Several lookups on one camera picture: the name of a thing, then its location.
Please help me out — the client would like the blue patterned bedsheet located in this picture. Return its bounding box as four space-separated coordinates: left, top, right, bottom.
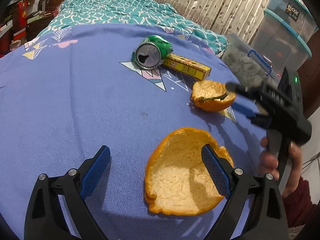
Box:
0 24 265 240

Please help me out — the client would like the dark wooden nightstand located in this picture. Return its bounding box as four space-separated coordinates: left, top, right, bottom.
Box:
26 11 56 42

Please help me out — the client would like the teal-lid box with black label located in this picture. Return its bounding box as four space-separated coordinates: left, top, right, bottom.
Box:
264 0 316 35

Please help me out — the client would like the teal patterned quilt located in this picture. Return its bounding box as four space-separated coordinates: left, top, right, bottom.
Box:
37 0 229 55

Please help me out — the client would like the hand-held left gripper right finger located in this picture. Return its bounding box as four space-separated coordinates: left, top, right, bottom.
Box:
201 144 288 240

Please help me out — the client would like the person's right forearm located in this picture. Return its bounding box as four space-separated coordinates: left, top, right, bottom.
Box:
282 177 318 240

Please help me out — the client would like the large orange peel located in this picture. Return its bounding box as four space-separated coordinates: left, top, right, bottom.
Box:
144 127 235 216

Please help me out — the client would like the yellow cardboard box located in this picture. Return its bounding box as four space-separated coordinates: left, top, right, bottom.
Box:
161 53 211 80

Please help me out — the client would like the person's right hand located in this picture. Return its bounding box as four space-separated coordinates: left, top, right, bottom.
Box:
257 137 303 198

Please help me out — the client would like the orange peel with stem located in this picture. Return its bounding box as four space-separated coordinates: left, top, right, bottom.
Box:
192 80 237 112

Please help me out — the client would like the teal-lid clear storage box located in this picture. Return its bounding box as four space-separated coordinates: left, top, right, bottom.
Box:
250 9 312 73

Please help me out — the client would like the crushed green can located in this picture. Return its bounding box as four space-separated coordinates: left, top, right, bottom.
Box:
132 35 173 70

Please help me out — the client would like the beige leaf-print curtain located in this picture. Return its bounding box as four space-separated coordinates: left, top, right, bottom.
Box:
146 0 275 45

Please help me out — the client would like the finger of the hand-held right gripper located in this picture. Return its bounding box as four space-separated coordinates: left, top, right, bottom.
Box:
226 81 265 101
246 112 272 131

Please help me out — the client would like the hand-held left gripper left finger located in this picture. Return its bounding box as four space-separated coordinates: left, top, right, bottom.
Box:
24 145 111 240

